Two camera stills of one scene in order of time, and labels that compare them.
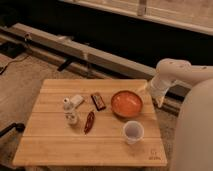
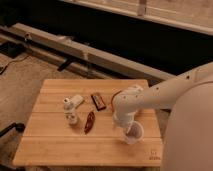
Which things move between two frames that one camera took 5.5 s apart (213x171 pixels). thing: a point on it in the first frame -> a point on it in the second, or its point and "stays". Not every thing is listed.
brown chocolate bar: [98, 101] stays
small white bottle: [69, 114] stays
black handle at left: [18, 127] stays
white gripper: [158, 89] -> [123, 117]
